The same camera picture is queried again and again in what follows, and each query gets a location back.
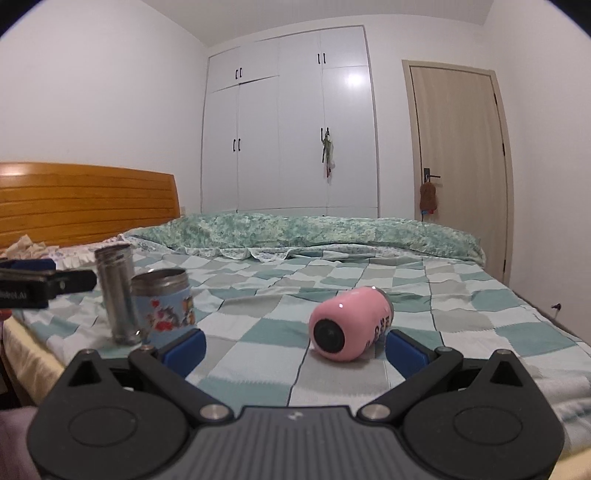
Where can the person's purple clothing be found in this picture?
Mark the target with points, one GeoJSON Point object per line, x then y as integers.
{"type": "Point", "coordinates": [16, 443]}

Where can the green floral quilt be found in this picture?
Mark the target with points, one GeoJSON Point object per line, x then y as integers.
{"type": "Point", "coordinates": [323, 235]}

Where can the white wardrobe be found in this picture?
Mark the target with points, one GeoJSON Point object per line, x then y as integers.
{"type": "Point", "coordinates": [286, 138]}

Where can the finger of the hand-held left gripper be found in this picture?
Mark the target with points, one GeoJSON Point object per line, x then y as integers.
{"type": "Point", "coordinates": [27, 264]}
{"type": "Point", "coordinates": [69, 280]}

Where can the stainless steel cylinder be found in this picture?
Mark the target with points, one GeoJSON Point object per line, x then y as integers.
{"type": "Point", "coordinates": [115, 295]}

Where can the wooden headboard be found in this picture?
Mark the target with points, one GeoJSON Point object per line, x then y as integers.
{"type": "Point", "coordinates": [83, 207]}

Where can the brown hanging pouch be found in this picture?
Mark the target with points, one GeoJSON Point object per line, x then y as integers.
{"type": "Point", "coordinates": [428, 198]}

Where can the beige door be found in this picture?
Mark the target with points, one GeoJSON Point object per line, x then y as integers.
{"type": "Point", "coordinates": [461, 175]}

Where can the pink bottle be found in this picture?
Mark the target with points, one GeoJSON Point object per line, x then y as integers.
{"type": "Point", "coordinates": [351, 318]}

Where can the frilly floral pillow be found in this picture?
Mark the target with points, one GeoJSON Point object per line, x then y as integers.
{"type": "Point", "coordinates": [69, 254]}

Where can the beige mattress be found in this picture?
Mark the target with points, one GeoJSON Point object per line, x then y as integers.
{"type": "Point", "coordinates": [27, 350]}

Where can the blue printed steel-rim cup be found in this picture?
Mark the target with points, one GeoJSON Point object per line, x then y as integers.
{"type": "Point", "coordinates": [161, 316]}

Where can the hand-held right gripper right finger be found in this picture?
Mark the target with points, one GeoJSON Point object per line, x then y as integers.
{"type": "Point", "coordinates": [406, 354]}

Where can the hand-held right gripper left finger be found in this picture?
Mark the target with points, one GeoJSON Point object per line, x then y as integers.
{"type": "Point", "coordinates": [184, 353]}

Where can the checkered bed sheet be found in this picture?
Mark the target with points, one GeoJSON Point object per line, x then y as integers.
{"type": "Point", "coordinates": [286, 286]}

